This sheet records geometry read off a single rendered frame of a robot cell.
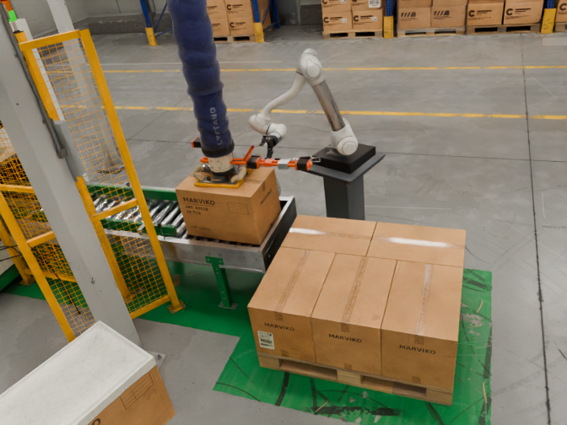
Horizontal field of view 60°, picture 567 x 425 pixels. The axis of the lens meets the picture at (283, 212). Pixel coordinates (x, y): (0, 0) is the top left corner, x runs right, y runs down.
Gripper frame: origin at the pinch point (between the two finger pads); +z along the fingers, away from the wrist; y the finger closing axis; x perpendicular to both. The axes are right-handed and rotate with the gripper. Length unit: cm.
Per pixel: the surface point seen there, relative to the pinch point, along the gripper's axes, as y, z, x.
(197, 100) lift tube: -49, 24, 27
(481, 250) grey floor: 110, -52, -150
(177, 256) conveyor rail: 61, 50, 60
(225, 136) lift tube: -21.5, 18.0, 16.2
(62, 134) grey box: -65, 109, 55
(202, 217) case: 34, 36, 39
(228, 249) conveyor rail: 48, 51, 15
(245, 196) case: 12.4, 36.8, 0.3
